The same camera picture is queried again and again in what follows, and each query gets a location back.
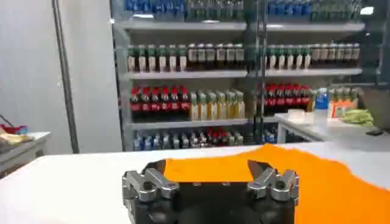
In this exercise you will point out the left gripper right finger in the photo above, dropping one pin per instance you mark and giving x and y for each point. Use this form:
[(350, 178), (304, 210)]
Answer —
[(268, 182)]

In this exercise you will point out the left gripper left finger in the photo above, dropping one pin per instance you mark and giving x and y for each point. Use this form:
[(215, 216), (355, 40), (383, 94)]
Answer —
[(152, 182)]

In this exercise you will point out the orange cloth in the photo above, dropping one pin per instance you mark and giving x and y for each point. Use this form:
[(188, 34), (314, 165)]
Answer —
[(329, 188)]

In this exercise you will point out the white desk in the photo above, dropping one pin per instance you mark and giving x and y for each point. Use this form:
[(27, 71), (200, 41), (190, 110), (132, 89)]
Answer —
[(320, 129)]

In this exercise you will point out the blue-label water bottle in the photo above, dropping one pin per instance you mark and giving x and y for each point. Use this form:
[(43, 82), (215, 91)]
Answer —
[(321, 102)]

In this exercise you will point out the yellow-green cloth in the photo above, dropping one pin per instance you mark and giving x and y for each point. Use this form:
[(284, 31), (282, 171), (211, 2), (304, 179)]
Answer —
[(358, 117)]

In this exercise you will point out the shelf rack with bottled drinks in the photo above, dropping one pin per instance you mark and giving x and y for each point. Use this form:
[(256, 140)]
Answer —
[(182, 74)]

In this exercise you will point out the small white side table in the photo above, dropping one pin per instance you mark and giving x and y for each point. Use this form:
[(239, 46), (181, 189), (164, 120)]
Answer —
[(27, 147)]

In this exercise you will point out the grey upright pole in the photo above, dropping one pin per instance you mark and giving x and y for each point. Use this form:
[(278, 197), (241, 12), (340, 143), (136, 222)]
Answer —
[(65, 79)]

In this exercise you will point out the pale yellow cloth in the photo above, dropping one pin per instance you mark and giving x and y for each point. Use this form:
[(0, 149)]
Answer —
[(16, 138)]

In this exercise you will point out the red basket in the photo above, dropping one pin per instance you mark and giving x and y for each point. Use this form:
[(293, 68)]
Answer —
[(12, 129)]

